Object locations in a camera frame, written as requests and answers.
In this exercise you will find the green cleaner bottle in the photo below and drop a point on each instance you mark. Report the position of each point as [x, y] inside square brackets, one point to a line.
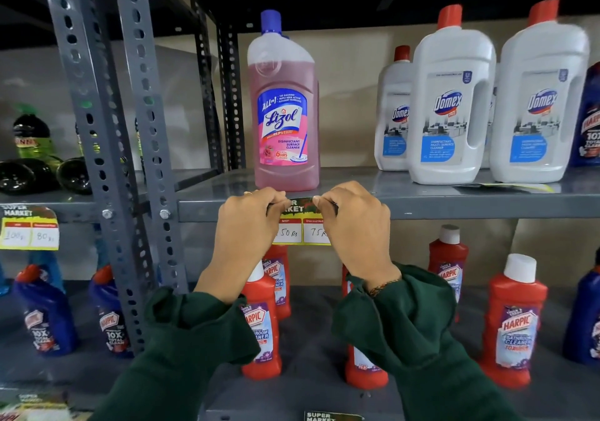
[33, 139]
[75, 174]
[86, 130]
[23, 177]

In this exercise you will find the small white cleaner bottle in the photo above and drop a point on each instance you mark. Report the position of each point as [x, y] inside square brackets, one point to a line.
[393, 121]

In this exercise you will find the blue toilet cleaner bottle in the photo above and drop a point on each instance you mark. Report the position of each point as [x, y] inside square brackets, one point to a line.
[47, 266]
[110, 322]
[583, 322]
[588, 125]
[47, 317]

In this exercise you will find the pink floor cleaner bottle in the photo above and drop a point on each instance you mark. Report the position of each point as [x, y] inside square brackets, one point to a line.
[283, 121]

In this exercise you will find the person's right thumb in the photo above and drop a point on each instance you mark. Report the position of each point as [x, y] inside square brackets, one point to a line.
[323, 210]

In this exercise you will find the person's left thumb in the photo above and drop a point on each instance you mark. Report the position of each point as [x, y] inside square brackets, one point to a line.
[280, 212]

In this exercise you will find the person's left forearm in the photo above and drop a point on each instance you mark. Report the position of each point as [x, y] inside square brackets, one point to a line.
[187, 355]

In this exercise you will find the large white cleaner bottle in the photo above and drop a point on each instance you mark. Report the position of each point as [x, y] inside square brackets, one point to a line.
[447, 111]
[539, 107]

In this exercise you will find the person's left hand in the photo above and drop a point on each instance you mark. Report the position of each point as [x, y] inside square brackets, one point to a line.
[243, 238]

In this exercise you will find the grey metal shelving rack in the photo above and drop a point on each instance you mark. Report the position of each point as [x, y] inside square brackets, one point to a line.
[93, 107]
[422, 198]

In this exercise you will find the person's right forearm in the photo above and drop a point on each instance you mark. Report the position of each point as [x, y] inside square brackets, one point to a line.
[417, 341]

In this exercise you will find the red bathroom cleaner bottle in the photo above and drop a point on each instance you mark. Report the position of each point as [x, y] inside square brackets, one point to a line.
[280, 280]
[363, 371]
[262, 331]
[513, 327]
[450, 261]

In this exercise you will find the yellow and red price tag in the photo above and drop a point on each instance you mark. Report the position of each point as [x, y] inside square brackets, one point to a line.
[28, 231]
[302, 228]
[506, 187]
[33, 409]
[330, 417]

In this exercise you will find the person's right hand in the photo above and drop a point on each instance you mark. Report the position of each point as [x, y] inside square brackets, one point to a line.
[361, 233]

